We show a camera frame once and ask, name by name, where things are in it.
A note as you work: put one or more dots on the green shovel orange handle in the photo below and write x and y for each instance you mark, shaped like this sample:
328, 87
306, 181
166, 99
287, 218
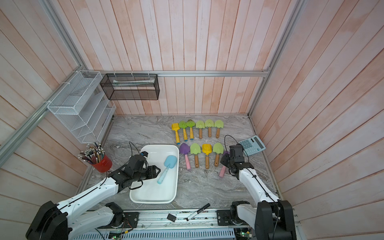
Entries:
190, 125

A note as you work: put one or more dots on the black marker pen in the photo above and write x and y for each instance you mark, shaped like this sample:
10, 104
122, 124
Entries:
194, 214

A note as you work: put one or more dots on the purple shovel pink handle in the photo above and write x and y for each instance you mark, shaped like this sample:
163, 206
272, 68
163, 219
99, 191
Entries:
223, 169

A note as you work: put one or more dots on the white plastic storage box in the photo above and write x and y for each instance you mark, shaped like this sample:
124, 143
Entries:
151, 192

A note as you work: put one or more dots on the black wire mesh basket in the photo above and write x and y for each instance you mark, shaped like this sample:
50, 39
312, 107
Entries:
131, 87

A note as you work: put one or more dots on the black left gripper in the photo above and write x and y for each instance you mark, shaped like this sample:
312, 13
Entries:
152, 172

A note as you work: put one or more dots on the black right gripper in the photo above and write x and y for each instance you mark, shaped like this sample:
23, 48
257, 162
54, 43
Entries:
225, 158

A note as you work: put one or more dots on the light blue calculator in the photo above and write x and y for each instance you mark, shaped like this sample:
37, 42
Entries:
253, 145

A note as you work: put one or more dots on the green trowel wooden handle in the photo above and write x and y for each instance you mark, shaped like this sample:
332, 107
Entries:
218, 149

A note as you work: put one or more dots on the green shovel yellow handle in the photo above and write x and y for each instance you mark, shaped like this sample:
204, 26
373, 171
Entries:
183, 125

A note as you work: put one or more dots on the large green shovel blade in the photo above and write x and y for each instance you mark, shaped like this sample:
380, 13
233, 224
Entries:
195, 149

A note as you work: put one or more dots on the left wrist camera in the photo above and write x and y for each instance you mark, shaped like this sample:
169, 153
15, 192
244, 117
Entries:
144, 153

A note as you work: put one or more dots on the yellow square shovel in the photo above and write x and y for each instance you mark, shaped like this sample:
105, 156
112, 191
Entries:
175, 128

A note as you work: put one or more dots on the small black square block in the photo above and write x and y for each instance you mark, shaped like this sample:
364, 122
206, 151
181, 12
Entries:
171, 218

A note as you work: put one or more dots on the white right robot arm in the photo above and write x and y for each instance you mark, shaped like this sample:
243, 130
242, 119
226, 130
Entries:
273, 218

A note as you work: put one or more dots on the white wire mesh shelf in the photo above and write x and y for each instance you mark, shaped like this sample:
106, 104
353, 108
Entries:
84, 111

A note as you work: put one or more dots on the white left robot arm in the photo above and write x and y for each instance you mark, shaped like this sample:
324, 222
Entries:
71, 218

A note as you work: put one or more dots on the green shovel wooden handle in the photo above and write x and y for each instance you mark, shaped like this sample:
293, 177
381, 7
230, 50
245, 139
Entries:
219, 124
209, 124
200, 125

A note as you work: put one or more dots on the red pencil cup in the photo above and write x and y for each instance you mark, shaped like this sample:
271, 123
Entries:
104, 165

